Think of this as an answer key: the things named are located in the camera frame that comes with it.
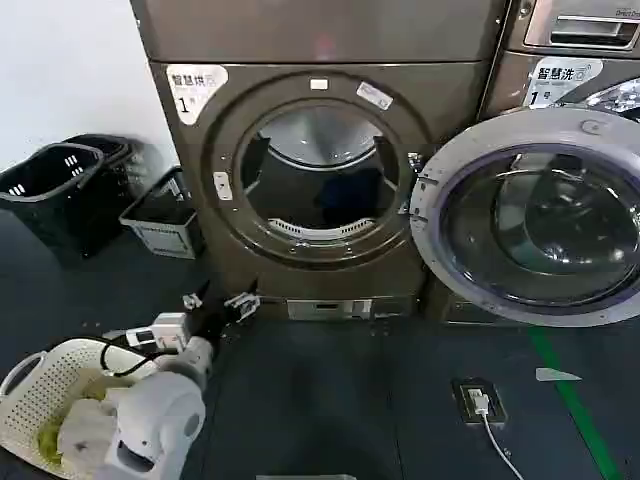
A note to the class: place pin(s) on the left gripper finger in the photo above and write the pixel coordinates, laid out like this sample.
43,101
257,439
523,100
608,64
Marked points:
192,301
245,305

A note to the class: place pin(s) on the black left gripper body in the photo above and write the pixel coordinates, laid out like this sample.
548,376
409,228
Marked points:
212,320

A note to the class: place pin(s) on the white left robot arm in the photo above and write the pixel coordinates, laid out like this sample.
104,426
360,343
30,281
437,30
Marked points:
160,400

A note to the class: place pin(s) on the grey plastic bin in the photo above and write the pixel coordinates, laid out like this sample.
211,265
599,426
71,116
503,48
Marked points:
167,237

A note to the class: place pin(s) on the pale yellow cloth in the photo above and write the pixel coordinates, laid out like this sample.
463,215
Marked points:
97,382

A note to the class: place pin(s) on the dark cloth in drum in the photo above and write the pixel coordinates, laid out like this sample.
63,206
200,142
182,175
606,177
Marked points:
350,192

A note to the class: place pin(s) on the white cloth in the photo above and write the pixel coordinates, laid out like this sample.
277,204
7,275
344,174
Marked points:
87,425

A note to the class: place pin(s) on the white perforated laundry basket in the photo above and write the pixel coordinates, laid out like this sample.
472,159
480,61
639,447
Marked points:
45,375

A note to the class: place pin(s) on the large black plastic basket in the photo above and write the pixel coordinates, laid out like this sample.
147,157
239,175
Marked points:
45,215

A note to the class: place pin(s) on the green cloth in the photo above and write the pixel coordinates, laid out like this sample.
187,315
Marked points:
49,434

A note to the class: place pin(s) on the black floor socket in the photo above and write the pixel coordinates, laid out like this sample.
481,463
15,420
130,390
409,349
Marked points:
462,400

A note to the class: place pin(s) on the grey dryer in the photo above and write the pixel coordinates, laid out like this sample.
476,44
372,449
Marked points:
320,30

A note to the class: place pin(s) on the round glass dryer door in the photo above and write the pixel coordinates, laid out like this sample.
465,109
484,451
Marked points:
500,135

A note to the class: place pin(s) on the grey tape piece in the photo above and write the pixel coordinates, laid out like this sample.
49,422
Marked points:
555,374

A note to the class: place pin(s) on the green floor tape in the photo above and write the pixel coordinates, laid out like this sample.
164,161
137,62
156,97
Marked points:
565,395

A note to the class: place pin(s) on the grey washing machine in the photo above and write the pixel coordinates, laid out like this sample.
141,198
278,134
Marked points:
510,80

